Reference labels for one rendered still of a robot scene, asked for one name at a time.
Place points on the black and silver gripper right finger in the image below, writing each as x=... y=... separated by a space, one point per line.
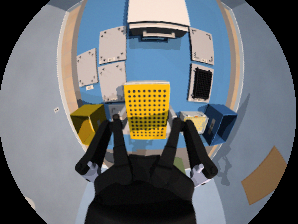
x=203 y=167

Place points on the yellow bin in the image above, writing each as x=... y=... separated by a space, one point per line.
x=81 y=122

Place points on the grey box with green button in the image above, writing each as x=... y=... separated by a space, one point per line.
x=168 y=130

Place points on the grey flat plate with corner pegs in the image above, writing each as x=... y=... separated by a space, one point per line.
x=87 y=68

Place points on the blue bench mat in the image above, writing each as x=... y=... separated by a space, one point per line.
x=153 y=58

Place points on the black multi-well plate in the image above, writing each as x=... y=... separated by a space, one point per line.
x=203 y=85

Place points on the blue open-top bin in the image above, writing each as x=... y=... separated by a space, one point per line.
x=220 y=124

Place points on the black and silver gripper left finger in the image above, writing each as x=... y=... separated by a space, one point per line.
x=89 y=166

